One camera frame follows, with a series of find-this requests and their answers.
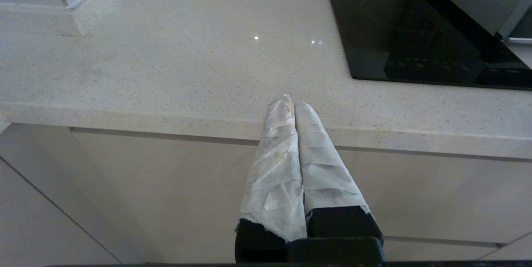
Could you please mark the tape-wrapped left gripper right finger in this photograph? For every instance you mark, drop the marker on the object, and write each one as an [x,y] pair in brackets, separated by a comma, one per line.
[324,175]

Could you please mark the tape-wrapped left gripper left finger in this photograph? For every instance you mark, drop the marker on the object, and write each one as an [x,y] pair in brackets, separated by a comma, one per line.
[274,184]

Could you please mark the beige cabinet front panel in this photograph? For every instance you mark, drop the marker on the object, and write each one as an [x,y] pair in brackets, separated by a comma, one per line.
[33,225]
[436,251]
[166,196]

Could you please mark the black induction cooktop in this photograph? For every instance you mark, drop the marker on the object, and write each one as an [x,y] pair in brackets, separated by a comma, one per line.
[386,30]

